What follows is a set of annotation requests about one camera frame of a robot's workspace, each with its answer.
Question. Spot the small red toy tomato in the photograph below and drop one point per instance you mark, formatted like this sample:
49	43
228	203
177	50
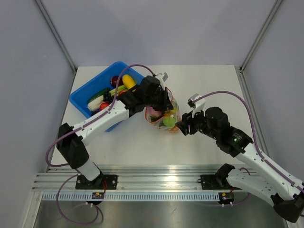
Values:
103	106

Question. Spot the toy orange persimmon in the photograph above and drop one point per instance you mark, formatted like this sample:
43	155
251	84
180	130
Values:
174	129

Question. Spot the yellow toy lemon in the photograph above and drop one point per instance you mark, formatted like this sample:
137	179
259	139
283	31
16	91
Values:
128	81

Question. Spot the aluminium front rail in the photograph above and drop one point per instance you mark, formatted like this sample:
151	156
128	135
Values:
150	178

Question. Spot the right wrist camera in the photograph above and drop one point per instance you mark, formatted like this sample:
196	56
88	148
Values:
196	102

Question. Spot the right aluminium frame post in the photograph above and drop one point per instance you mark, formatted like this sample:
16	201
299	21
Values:
262	32

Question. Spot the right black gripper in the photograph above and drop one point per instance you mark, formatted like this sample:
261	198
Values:
187	119

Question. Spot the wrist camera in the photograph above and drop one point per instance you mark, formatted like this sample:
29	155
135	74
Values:
196	102
162	77

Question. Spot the aluminium frame post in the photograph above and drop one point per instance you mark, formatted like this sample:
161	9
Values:
50	24
262	32

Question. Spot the white toy radish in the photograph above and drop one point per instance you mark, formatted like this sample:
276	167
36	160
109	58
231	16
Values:
95	104

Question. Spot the left circuit board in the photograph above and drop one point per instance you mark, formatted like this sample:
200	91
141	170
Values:
98	195

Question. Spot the purple toy onion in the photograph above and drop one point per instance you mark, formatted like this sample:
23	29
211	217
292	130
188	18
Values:
152	112

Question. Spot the blue plastic bin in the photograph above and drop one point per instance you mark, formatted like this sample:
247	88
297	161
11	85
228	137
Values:
79	98

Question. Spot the dark toy grapes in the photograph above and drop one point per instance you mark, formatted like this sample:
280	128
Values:
108	98

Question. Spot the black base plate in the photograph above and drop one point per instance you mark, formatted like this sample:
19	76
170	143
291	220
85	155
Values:
105	181
209	182

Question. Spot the clear orange-zip bag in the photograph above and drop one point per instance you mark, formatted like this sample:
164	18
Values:
159	124

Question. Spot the circuit board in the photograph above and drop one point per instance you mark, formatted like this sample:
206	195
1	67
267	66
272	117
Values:
98	195
226	197

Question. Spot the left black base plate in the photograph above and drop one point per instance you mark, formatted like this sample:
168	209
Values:
105	181

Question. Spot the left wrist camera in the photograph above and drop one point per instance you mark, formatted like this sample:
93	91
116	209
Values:
162	77

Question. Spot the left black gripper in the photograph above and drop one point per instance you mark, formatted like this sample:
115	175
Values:
166	104

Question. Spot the white slotted cable duct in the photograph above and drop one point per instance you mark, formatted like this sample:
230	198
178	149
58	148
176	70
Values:
134	196

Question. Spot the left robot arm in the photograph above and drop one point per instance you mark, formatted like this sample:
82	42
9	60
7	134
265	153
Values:
73	140

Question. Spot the right circuit board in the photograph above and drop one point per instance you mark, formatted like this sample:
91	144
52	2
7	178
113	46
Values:
226	197

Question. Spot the dark toy eggplant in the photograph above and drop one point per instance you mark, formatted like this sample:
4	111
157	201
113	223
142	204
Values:
114	80

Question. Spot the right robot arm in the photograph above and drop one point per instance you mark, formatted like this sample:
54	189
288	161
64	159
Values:
284	192

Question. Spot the yellow-green toy mango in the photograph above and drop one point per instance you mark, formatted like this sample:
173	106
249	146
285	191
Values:
174	112

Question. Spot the toy pineapple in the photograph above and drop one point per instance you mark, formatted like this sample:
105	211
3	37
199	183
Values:
154	118

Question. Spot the green toy apple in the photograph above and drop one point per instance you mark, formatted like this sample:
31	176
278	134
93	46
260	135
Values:
169	121

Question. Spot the left aluminium frame post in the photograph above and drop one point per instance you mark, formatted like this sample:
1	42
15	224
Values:
50	24

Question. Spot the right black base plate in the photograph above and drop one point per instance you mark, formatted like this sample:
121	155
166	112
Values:
209	182

